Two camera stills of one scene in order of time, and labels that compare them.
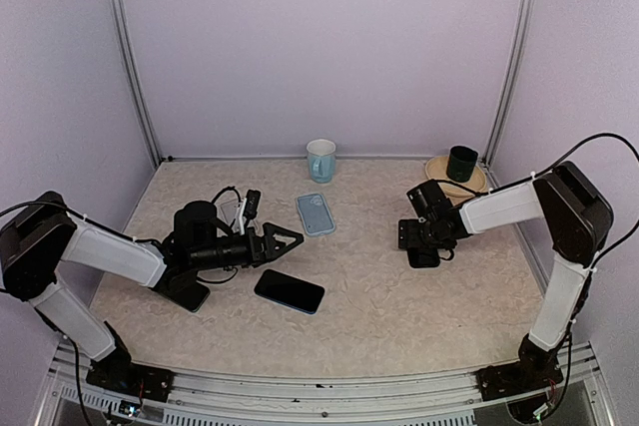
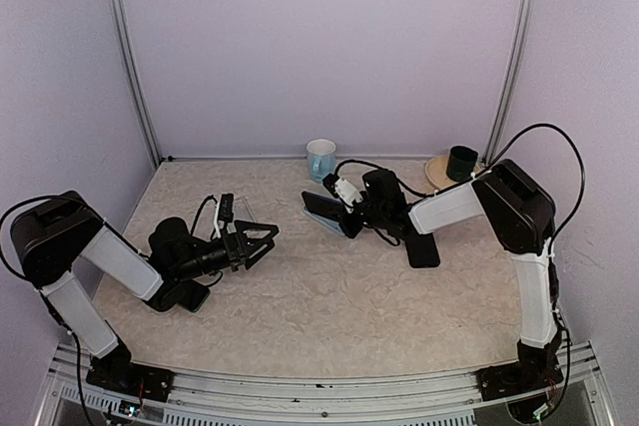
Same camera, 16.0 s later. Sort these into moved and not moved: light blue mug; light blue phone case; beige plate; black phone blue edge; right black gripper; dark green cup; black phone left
Moved: black phone blue edge; light blue phone case; right black gripper
Not moved: dark green cup; black phone left; light blue mug; beige plate
